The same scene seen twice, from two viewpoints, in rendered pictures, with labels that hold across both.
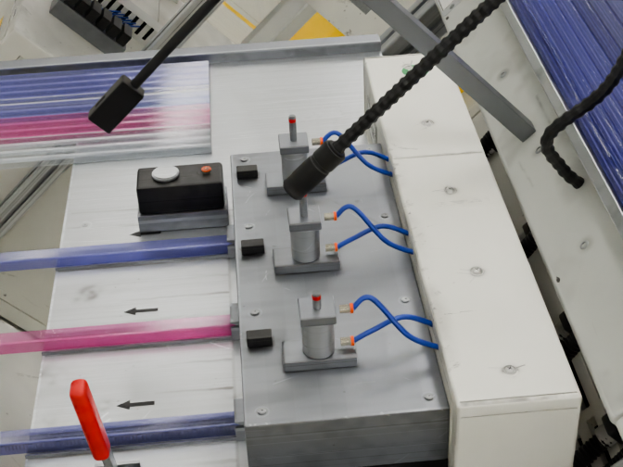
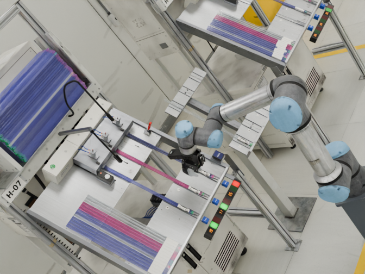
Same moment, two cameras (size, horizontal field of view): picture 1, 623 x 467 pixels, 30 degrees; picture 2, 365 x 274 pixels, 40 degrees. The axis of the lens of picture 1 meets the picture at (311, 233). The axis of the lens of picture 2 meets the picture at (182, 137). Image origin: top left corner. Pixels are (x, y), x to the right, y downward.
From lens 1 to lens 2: 252 cm
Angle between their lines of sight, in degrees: 85
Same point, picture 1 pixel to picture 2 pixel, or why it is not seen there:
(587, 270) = (81, 107)
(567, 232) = (76, 114)
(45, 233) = not seen: outside the picture
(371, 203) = (87, 145)
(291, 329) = (117, 129)
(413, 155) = (75, 145)
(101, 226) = (119, 186)
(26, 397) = not seen: hidden behind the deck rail
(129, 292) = (125, 167)
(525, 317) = (93, 109)
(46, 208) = not seen: outside the picture
